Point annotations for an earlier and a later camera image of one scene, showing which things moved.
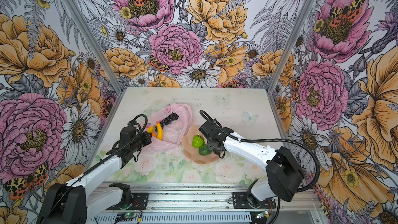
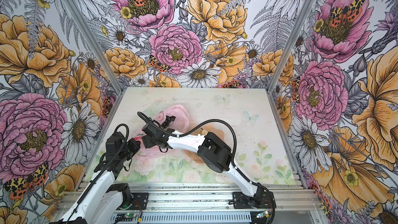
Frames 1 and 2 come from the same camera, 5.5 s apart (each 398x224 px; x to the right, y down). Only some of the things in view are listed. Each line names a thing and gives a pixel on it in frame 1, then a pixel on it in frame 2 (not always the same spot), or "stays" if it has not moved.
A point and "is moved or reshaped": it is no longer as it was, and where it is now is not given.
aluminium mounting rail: (177, 196) stays
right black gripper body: (210, 144) to (150, 140)
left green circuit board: (124, 217) stays
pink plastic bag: (173, 131) is moved or reshaped
